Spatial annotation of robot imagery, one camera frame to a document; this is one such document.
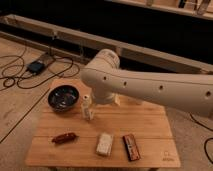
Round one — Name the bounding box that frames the blue power adapter box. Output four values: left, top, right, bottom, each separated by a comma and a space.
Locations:
27, 61, 45, 74

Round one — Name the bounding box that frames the black floor cable left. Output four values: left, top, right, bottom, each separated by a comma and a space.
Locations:
0, 44, 81, 90

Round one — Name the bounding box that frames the wooden table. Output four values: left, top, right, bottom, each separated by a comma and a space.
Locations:
25, 78, 182, 171

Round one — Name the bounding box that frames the brown chocolate bar wrapper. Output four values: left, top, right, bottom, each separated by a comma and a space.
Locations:
123, 134, 141, 161

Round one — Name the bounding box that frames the white sponge block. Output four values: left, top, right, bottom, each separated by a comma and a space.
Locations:
96, 133, 113, 156

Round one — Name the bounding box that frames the black cable right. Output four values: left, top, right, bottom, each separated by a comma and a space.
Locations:
189, 113, 213, 165

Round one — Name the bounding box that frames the dark ceramic bowl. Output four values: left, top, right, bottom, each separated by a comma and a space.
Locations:
48, 85, 79, 112

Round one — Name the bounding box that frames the small clear plastic bottle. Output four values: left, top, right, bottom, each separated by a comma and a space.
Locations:
81, 95, 94, 121

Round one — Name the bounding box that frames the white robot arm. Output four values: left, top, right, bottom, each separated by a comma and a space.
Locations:
81, 49, 213, 117

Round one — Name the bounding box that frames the red sausage snack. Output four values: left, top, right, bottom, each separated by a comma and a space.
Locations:
52, 133, 77, 144

